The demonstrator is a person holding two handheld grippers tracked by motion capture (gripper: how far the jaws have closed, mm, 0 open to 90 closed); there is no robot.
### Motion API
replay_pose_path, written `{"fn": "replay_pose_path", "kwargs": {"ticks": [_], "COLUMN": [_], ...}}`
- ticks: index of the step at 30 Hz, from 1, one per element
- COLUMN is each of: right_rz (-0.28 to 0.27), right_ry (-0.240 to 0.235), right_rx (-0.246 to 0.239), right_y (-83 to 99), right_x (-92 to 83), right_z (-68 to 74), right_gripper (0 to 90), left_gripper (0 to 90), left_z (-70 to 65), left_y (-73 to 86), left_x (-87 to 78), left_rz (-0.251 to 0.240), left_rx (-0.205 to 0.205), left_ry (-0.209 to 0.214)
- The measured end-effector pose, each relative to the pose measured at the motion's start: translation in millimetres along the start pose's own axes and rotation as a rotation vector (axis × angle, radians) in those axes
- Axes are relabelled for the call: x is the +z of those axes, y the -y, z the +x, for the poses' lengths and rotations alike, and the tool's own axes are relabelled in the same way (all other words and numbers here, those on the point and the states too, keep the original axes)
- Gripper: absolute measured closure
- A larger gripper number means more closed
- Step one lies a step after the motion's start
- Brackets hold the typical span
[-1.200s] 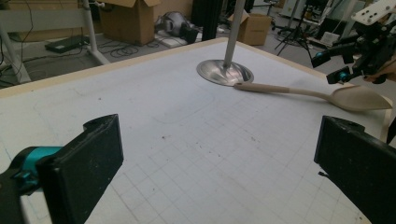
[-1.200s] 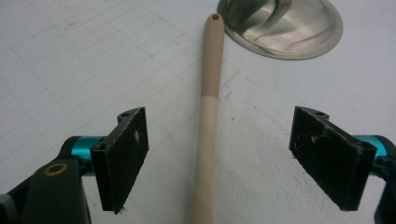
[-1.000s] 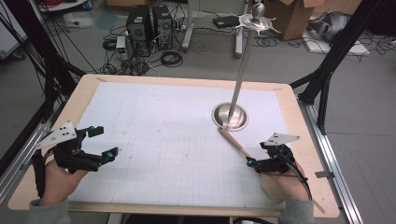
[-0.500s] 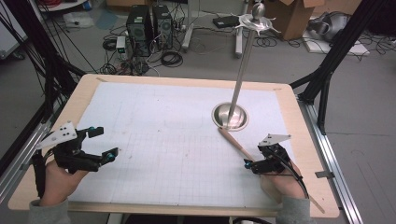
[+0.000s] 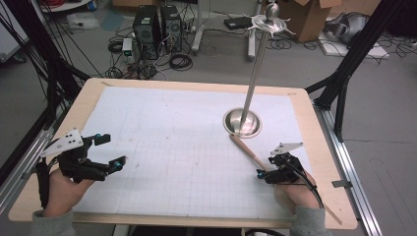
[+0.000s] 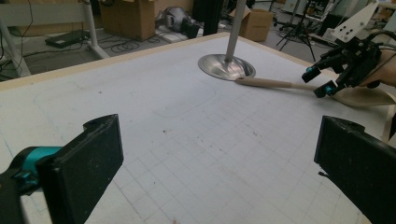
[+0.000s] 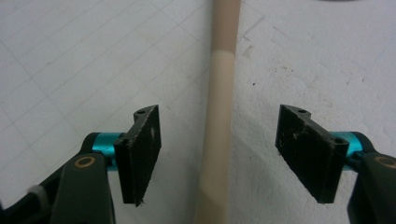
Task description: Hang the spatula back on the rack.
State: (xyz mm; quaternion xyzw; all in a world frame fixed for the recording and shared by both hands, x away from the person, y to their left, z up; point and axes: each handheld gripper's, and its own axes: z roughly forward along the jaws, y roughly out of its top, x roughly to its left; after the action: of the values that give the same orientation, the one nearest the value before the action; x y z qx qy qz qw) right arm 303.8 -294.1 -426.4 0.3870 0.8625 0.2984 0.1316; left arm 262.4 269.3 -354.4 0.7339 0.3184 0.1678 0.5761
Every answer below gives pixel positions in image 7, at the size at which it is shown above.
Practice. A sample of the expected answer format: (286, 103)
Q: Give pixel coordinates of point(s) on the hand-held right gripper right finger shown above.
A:
(311, 152)

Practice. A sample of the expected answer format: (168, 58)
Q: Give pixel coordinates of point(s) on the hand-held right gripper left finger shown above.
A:
(140, 155)

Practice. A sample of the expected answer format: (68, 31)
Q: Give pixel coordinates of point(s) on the beige spatula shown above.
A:
(219, 124)

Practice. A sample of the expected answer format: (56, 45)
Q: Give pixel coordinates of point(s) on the white grid mat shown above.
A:
(77, 62)

